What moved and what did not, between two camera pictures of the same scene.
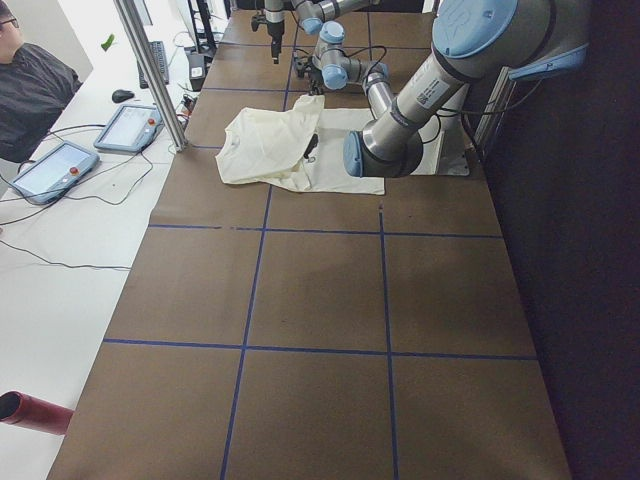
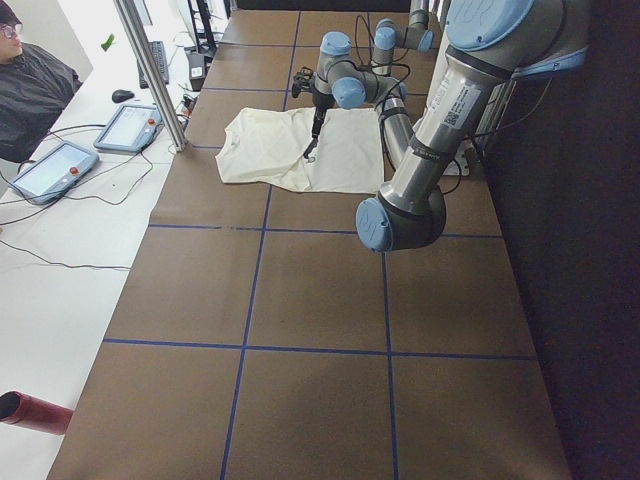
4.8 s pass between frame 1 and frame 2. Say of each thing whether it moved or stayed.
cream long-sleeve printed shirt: stayed
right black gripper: moved
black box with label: stayed
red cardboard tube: stayed
